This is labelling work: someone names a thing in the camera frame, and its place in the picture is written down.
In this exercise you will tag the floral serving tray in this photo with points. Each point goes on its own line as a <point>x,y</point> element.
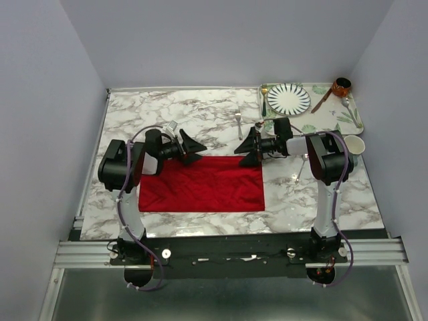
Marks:
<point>332,115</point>

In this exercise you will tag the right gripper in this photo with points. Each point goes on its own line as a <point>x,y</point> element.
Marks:
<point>253,159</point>

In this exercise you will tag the striped white plate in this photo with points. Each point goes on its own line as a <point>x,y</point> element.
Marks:
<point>288,99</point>

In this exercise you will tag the silver fork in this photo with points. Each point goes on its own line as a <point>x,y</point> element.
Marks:
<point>238,120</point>

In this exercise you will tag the gold fork green handle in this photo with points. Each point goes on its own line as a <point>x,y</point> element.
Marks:
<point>264,90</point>

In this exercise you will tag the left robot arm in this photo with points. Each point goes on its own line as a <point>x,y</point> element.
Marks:
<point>124,162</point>

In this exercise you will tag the brown handled knife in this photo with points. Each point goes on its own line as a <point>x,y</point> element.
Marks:
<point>320,103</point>

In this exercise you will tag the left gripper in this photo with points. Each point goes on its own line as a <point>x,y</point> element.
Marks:
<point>189,146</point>

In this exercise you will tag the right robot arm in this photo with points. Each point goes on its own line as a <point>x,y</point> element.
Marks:
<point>330,164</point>

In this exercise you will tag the silver spoon on tray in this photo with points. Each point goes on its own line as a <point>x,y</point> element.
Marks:
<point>345,102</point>

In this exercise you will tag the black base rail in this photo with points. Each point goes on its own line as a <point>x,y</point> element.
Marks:
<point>230,256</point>

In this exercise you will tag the orange black cup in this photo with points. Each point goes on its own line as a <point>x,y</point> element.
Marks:
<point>341,87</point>

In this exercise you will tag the red cloth napkin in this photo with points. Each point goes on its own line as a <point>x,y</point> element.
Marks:
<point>214,184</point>

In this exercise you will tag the grey white mug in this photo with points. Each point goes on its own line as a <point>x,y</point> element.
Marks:
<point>355,146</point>

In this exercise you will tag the silver spoon on table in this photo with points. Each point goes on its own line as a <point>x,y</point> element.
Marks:
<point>304,159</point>

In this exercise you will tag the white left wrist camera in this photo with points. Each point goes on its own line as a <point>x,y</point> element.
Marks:
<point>170,129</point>

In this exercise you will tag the aluminium frame rail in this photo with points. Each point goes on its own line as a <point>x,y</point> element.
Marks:
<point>94,254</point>

